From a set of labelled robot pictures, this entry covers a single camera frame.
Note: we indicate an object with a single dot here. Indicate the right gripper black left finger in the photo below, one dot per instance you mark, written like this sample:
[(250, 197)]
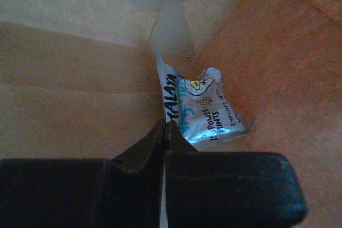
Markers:
[(132, 191)]

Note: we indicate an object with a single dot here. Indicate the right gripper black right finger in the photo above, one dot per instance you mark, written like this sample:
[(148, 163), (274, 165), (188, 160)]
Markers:
[(229, 189)]

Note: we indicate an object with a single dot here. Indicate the red brown paper bag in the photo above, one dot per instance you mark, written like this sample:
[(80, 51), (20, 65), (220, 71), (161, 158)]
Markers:
[(79, 78)]

